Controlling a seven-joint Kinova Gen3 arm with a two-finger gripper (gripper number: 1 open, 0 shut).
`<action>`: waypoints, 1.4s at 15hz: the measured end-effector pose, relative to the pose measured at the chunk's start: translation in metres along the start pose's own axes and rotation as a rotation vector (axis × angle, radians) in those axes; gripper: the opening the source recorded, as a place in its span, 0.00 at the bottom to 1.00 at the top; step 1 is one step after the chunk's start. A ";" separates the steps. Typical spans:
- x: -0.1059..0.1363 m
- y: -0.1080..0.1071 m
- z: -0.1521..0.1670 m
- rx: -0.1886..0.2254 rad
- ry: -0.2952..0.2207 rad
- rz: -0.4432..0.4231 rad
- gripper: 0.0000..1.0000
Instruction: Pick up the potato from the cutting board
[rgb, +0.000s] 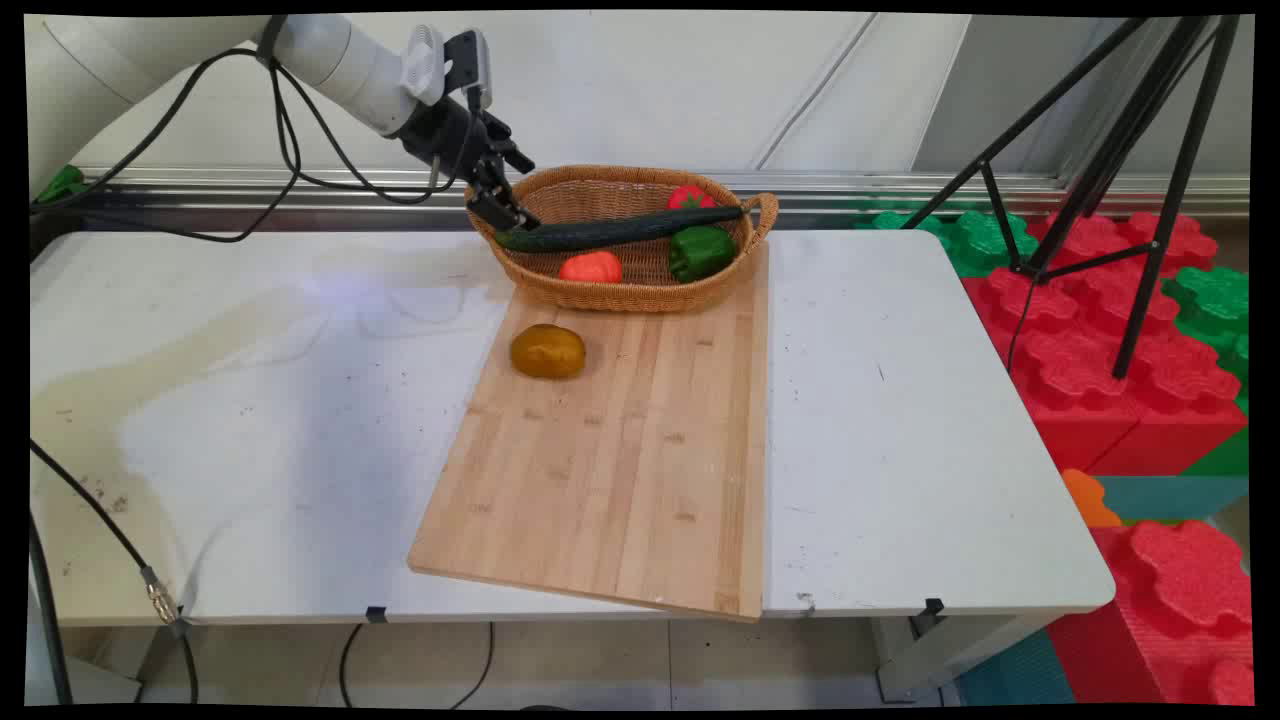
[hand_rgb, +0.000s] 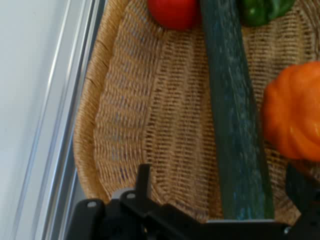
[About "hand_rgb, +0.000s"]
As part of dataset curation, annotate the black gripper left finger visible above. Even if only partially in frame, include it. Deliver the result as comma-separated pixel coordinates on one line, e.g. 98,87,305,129
119,163,161,218

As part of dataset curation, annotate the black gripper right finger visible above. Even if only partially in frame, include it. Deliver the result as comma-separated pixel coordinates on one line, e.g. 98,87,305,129
286,163,320,216

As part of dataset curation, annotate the woven wicker basket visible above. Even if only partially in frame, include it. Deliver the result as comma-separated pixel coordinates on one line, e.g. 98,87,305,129
73,0,320,223

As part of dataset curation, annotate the orange toy bell pepper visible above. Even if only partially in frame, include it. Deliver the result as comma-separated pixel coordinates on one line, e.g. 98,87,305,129
261,61,320,162

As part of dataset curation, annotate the long dark green cucumber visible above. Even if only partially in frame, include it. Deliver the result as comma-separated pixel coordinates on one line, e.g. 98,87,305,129
199,0,276,221

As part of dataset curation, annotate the red toy tomato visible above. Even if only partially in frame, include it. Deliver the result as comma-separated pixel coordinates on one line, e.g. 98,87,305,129
147,0,201,31

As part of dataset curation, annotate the green toy bell pepper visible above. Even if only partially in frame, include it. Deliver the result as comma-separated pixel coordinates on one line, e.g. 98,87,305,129
237,0,296,27

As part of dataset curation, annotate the aluminium wall rail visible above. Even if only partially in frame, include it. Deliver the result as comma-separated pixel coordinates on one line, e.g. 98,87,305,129
9,0,108,240

